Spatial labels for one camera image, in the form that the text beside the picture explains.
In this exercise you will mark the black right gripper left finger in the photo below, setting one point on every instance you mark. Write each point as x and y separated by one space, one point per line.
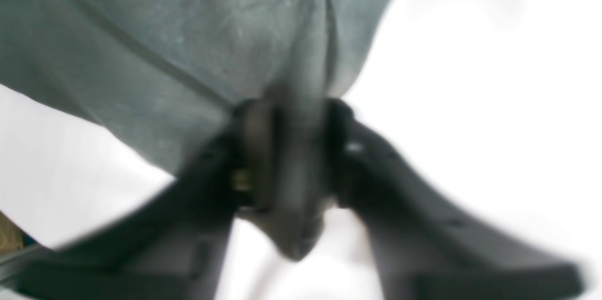
173 247

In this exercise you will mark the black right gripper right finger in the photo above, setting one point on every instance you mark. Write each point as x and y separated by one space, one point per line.
424 246

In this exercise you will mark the dark grey T-shirt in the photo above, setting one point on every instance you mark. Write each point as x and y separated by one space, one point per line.
162 75

